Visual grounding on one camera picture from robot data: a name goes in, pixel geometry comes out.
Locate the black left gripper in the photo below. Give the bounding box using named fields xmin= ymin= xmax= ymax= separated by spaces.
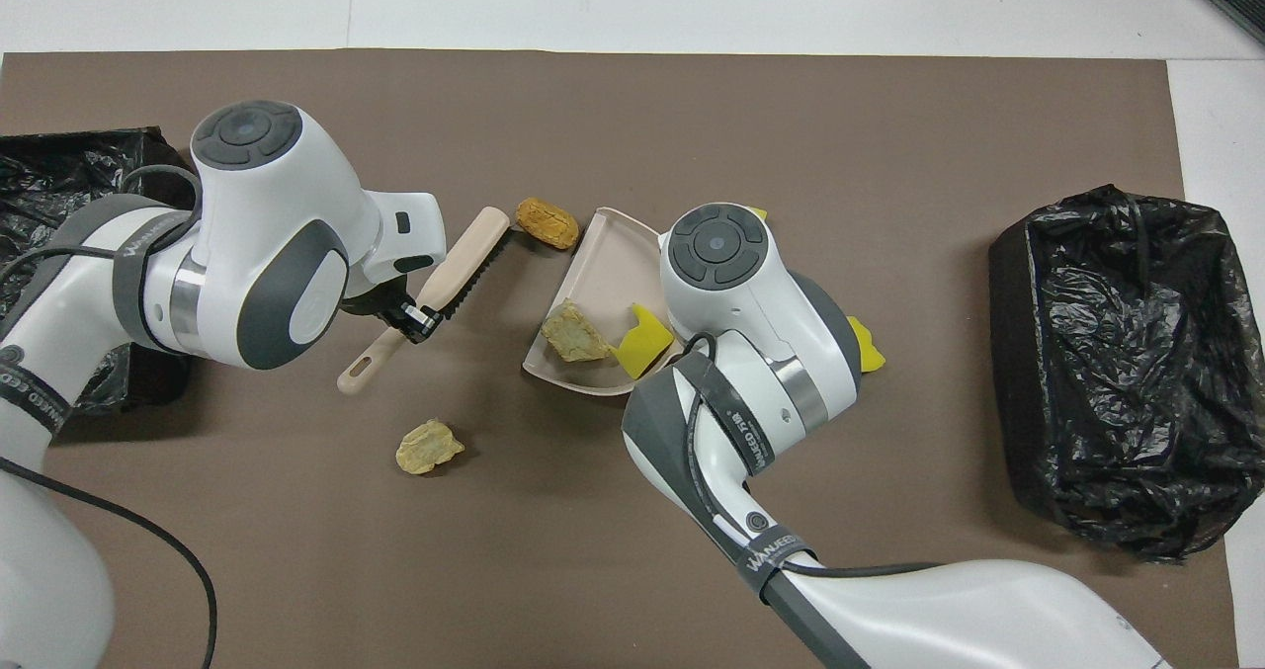
xmin=341 ymin=284 xmax=443 ymax=346

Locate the beige hand brush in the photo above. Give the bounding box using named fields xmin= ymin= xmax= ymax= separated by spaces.
xmin=336 ymin=206 xmax=513 ymax=396

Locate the beige cracker piece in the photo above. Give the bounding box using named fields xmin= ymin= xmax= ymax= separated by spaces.
xmin=541 ymin=298 xmax=614 ymax=364
xmin=395 ymin=419 xmax=466 ymax=476

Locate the orange-brown fried nugget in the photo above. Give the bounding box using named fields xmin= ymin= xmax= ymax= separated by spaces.
xmin=515 ymin=197 xmax=581 ymax=252

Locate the beige plastic dustpan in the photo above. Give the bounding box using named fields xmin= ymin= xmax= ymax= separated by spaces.
xmin=522 ymin=207 xmax=683 ymax=396

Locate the bin lined with black bag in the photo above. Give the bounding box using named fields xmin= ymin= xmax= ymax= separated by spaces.
xmin=988 ymin=184 xmax=1265 ymax=563
xmin=0 ymin=126 xmax=199 ymax=423

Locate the brown table mat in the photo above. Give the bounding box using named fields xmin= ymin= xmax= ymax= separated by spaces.
xmin=0 ymin=49 xmax=1241 ymax=669

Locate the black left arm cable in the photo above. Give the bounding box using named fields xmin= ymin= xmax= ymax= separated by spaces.
xmin=0 ymin=165 xmax=218 ymax=669

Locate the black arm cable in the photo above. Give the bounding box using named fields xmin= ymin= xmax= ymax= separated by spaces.
xmin=682 ymin=331 xmax=940 ymax=576
xmin=0 ymin=165 xmax=218 ymax=669

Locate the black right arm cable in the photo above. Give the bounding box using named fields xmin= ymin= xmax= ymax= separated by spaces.
xmin=682 ymin=331 xmax=940 ymax=576

